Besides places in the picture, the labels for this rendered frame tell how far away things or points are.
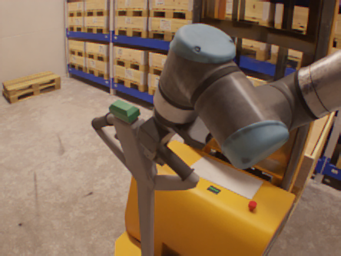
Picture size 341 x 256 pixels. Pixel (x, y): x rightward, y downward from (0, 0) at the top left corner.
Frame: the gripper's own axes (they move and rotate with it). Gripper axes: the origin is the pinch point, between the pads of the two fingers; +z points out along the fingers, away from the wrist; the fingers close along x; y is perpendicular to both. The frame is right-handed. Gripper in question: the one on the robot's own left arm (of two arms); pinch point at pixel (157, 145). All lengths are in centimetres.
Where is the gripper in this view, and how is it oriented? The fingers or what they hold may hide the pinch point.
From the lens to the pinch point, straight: 62.1
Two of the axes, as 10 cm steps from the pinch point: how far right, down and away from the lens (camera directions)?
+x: -6.5, 5.4, -5.3
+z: -2.5, 5.1, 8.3
